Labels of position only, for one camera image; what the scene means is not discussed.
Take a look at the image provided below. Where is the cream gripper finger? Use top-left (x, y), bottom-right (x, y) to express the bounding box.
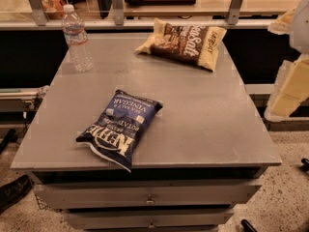
top-left (267, 9), bottom-right (295, 35)
top-left (264, 55), bottom-right (309, 118)

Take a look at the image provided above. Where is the blue kettle chip bag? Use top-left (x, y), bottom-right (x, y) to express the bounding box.
top-left (76, 90), bottom-right (163, 172)

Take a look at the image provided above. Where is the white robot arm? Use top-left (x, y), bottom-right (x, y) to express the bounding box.
top-left (264, 0), bottom-right (309, 122)

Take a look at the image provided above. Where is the brown sea salt chip bag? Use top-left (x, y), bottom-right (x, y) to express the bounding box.
top-left (135, 18), bottom-right (226, 72)

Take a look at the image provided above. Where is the clear plastic water bottle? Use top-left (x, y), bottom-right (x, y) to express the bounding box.
top-left (62, 4), bottom-right (94, 73)

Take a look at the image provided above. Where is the orange snack bag behind glass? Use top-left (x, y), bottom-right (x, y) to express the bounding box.
top-left (40, 0), bottom-right (66, 17)

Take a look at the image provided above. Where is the grey drawer cabinet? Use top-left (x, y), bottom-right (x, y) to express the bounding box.
top-left (12, 33), bottom-right (281, 232)

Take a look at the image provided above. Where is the lower grey drawer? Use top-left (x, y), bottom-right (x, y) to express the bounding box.
top-left (66, 209), bottom-right (234, 230)

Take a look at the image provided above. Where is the grey drawer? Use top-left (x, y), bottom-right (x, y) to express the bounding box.
top-left (34, 179), bottom-right (262, 209)
top-left (66, 209), bottom-right (234, 230)

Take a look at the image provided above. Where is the upper grey drawer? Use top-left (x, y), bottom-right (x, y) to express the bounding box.
top-left (34, 179), bottom-right (262, 209)

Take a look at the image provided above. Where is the black shoe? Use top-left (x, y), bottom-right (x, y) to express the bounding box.
top-left (0, 175), bottom-right (32, 214)

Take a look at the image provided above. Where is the metal rail frame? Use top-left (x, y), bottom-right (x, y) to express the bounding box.
top-left (0, 0), bottom-right (309, 31)

